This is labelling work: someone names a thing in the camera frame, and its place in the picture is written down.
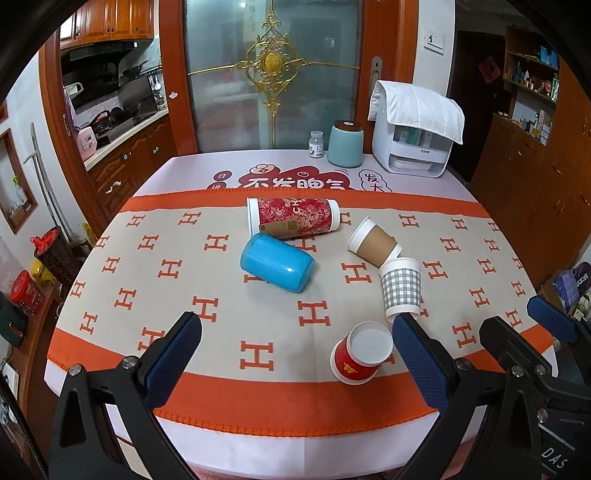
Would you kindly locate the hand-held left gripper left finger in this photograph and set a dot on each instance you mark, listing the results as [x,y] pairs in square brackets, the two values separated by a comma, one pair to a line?
[178,350]

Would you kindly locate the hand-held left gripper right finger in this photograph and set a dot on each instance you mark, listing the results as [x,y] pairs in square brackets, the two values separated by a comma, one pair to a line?
[420,355]

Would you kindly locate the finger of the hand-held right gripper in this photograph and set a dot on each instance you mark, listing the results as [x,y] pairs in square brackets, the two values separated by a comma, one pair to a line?
[512,341]
[551,318]

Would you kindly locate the red paper cup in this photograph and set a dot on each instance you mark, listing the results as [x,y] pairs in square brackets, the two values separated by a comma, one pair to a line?
[353,367]

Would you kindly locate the grey checked paper cup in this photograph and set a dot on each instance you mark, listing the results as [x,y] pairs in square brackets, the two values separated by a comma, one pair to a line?
[400,288]

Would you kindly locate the brown paper cup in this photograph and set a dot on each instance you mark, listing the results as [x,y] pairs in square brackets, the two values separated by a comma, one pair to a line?
[376,244]

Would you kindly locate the blue plastic cup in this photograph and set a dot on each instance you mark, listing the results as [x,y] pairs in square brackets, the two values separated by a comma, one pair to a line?
[277,263]

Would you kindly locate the tall red patterned cup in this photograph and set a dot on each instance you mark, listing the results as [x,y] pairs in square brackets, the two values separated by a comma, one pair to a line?
[295,216]

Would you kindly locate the blue cardboard box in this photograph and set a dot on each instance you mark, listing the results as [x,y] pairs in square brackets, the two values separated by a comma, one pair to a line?
[570,286]

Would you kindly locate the orange and beige patterned blanket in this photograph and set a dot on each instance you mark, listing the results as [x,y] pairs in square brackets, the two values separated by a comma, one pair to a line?
[184,258]

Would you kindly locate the wooden side cabinet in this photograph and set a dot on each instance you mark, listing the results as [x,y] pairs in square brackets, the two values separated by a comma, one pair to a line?
[521,194]

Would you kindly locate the dark woven basket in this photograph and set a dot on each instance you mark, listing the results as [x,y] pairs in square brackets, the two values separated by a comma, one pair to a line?
[57,261]

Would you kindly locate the yellow container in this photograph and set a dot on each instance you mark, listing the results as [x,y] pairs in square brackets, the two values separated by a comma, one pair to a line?
[41,273]

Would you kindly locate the red round tin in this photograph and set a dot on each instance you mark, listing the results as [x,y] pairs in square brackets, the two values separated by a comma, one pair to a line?
[27,293]

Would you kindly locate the dark green box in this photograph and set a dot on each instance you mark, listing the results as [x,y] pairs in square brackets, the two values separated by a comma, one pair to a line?
[11,323]

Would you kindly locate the pink printed tablecloth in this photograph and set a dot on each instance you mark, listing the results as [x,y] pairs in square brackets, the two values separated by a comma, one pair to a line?
[194,170]

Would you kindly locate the wooden lower kitchen cabinets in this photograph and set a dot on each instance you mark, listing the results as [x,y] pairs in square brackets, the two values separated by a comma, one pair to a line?
[129,161]

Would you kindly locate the wooden kitchen cabinets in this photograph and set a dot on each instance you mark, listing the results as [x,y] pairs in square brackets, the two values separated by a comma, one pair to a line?
[129,161]
[111,21]

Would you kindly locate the white countertop appliance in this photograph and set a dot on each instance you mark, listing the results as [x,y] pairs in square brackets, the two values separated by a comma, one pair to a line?
[415,152]

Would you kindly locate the white mop pole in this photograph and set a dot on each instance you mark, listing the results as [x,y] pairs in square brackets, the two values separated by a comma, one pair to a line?
[46,180]

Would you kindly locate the teal canister with brown lid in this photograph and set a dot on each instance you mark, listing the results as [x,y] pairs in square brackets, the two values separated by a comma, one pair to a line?
[345,145]

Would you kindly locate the pink kitchen appliance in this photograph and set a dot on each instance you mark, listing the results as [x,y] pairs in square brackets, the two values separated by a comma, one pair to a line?
[87,144]

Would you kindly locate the small white bottle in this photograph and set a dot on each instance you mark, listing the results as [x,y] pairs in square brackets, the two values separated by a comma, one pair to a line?
[316,146]

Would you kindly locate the black wok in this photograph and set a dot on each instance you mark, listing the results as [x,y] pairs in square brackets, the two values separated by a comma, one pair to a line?
[129,110]

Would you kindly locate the white quilted cover cloth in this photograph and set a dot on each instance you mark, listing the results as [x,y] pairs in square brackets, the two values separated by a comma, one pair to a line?
[415,106]

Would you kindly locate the frosted glass door gold ornament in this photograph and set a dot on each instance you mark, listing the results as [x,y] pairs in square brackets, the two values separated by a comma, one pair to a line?
[231,92]

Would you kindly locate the black range hood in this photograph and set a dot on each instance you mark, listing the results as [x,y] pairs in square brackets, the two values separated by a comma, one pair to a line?
[101,57]

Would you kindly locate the wooden upper kitchen cabinets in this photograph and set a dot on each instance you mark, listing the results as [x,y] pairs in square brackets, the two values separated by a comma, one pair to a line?
[111,21]

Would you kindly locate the white wall socket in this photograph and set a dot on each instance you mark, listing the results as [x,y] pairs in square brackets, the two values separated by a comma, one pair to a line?
[10,376]

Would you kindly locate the wooden wall shelf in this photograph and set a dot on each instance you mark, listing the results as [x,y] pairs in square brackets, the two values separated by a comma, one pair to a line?
[531,87]

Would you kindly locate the wooden window frame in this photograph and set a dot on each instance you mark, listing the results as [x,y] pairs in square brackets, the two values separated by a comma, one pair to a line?
[16,184]

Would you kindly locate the red wall decoration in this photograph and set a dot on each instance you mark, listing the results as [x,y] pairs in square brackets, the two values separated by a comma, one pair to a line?
[489,69]

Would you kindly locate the white wall switch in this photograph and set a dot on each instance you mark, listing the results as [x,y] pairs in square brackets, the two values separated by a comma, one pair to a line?
[434,40]

